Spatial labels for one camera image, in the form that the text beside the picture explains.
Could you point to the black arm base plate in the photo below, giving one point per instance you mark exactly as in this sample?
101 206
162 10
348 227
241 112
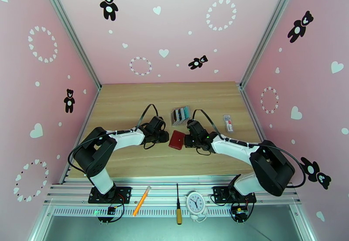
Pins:
124 193
221 195

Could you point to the red leather card holder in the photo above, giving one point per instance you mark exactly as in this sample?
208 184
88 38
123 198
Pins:
176 139

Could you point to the aluminium frame post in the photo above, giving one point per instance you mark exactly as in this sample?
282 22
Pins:
71 31
268 30

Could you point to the white alarm clock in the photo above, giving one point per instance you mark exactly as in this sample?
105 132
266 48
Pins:
195 201

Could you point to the small black circuit board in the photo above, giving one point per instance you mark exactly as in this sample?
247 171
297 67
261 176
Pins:
111 210

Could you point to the aluminium front rail base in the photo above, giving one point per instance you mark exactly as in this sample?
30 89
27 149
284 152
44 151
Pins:
163 193

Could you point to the circuit board yellow connector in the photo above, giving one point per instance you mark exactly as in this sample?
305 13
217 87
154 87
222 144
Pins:
240 213

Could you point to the orange pen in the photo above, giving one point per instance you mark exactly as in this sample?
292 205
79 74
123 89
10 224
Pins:
141 201

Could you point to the aluminium side rail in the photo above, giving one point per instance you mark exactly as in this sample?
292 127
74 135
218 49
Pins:
91 109
252 112

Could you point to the dark card with gold print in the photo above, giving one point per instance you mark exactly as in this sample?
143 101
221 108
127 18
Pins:
180 114

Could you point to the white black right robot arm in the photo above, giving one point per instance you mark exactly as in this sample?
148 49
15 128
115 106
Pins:
231 146

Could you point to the grey-teal VIP card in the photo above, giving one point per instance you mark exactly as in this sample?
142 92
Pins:
186 112

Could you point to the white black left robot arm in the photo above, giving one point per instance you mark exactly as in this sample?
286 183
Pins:
128 139

